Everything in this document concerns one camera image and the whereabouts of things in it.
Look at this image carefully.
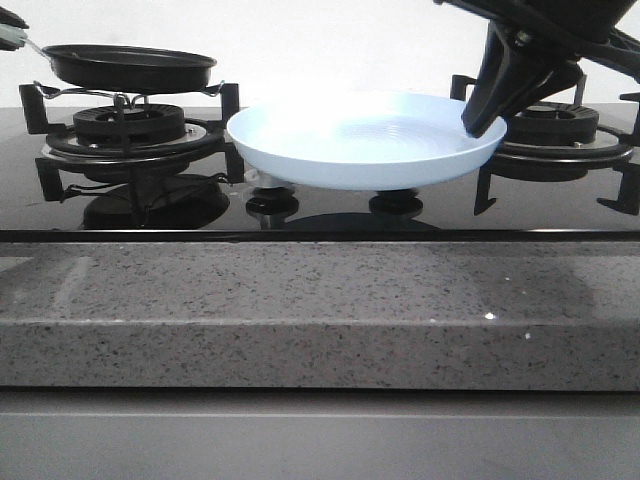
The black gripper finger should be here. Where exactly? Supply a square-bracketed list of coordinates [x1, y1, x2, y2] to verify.
[0, 8, 29, 50]

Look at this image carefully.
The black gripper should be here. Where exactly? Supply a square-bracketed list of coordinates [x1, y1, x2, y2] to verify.
[452, 0, 639, 136]

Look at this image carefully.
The black frying pan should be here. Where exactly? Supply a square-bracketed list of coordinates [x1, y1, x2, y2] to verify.
[0, 24, 218, 96]

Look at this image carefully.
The light blue plate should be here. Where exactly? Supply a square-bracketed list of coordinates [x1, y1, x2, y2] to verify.
[227, 91, 507, 191]

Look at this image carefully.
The right black burner grate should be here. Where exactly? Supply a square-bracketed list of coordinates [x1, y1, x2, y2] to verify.
[474, 76, 639, 216]

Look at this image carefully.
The black burner grate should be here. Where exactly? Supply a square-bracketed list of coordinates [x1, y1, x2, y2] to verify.
[474, 76, 639, 216]
[19, 82, 244, 201]

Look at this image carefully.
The left black burner grate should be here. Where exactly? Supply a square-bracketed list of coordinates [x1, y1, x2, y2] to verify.
[19, 82, 244, 201]

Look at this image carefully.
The black glass gas cooktop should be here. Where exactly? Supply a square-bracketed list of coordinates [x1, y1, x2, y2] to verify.
[1, 108, 639, 243]

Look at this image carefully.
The right silver stove knob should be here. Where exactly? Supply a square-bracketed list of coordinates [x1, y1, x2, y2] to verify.
[376, 189, 418, 203]

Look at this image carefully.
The silver stove knob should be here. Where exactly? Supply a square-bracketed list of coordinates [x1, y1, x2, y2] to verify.
[244, 169, 295, 191]
[376, 189, 418, 203]

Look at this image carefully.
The left silver stove knob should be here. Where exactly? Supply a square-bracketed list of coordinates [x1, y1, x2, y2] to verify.
[244, 169, 295, 191]

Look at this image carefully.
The wire pan support ring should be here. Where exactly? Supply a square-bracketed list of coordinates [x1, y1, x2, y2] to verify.
[33, 79, 226, 112]

